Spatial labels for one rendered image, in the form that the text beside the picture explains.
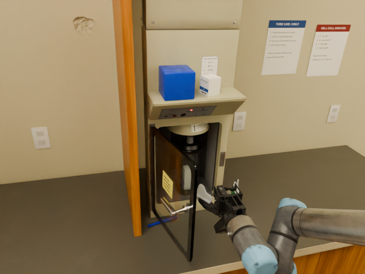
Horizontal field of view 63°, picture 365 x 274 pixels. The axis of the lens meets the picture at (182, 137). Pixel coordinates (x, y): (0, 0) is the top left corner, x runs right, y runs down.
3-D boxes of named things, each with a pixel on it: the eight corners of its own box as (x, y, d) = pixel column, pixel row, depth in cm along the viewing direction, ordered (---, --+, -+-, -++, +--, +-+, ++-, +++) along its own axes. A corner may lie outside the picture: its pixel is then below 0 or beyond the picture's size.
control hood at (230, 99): (147, 118, 107) (146, 91, 103) (231, 111, 115) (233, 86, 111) (152, 131, 98) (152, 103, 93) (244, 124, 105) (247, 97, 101)
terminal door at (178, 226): (153, 210, 126) (152, 124, 108) (191, 263, 102) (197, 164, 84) (152, 211, 125) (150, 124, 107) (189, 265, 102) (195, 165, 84)
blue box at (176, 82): (158, 91, 103) (158, 65, 99) (186, 89, 106) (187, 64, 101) (164, 101, 95) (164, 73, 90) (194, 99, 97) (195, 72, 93)
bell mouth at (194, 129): (162, 119, 130) (162, 107, 128) (201, 116, 134) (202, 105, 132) (171, 137, 115) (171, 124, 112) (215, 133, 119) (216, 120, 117)
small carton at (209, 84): (199, 92, 104) (200, 75, 101) (211, 90, 106) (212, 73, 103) (207, 97, 100) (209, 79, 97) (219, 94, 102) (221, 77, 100)
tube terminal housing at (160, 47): (142, 184, 150) (136, 20, 115) (203, 176, 158) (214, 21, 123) (150, 218, 129) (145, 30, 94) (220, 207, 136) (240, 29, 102)
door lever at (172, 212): (172, 198, 103) (173, 191, 102) (187, 214, 95) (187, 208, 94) (158, 202, 100) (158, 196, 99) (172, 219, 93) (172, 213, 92)
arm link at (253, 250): (263, 287, 72) (243, 276, 68) (243, 251, 81) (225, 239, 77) (287, 267, 71) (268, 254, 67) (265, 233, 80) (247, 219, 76)
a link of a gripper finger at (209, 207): (205, 192, 95) (227, 204, 91) (204, 196, 96) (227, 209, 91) (195, 199, 92) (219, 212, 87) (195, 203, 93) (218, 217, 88)
